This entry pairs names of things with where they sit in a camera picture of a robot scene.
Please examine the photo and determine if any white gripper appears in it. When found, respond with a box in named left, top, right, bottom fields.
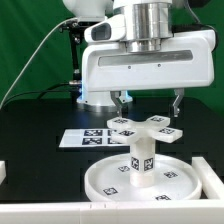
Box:
left=82, top=30, right=215, bottom=117

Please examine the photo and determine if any white round table top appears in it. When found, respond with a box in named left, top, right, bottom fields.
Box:
left=84, top=154, right=202, bottom=202

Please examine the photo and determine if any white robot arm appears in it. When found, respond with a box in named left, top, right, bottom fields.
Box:
left=62, top=0, right=217, bottom=116

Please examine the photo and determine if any white marker sheet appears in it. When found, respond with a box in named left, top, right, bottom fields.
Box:
left=59, top=129, right=122, bottom=148

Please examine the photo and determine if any white L-shaped fence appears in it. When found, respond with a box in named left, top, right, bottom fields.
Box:
left=0, top=157, right=224, bottom=224

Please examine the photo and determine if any white block at left edge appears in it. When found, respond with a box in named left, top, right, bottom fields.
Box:
left=0, top=161, right=6, bottom=185

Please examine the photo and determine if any black cable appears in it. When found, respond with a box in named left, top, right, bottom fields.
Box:
left=0, top=82, right=83, bottom=107

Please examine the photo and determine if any black camera on stand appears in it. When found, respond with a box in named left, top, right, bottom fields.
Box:
left=59, top=18, right=97, bottom=102

